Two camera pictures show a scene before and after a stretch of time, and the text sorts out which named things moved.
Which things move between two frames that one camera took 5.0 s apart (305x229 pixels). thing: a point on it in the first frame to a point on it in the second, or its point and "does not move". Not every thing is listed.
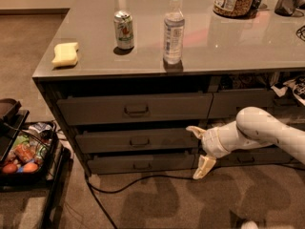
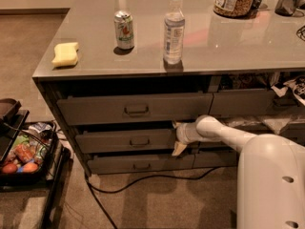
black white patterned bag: [296, 85] does not move
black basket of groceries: [31, 155] does not move
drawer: [137, 138] does not move
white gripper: [212, 142] to [183, 134]
